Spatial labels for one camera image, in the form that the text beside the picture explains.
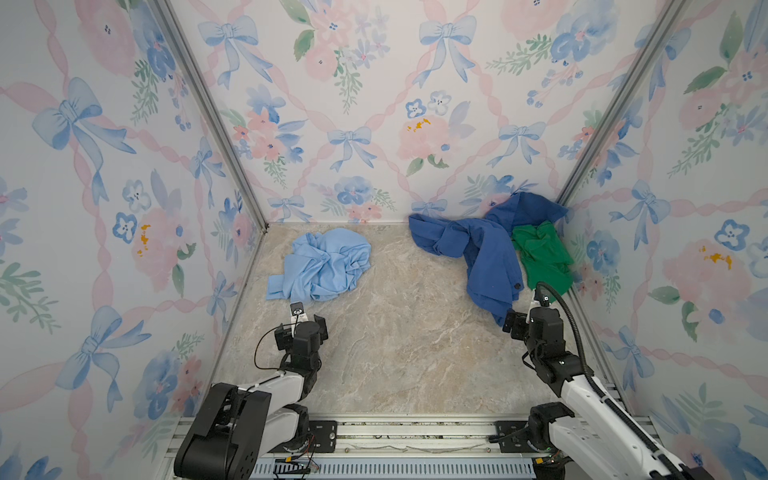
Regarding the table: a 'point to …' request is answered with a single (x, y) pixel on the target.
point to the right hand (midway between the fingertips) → (527, 311)
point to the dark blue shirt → (496, 268)
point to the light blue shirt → (321, 266)
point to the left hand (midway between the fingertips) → (300, 317)
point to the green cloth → (545, 258)
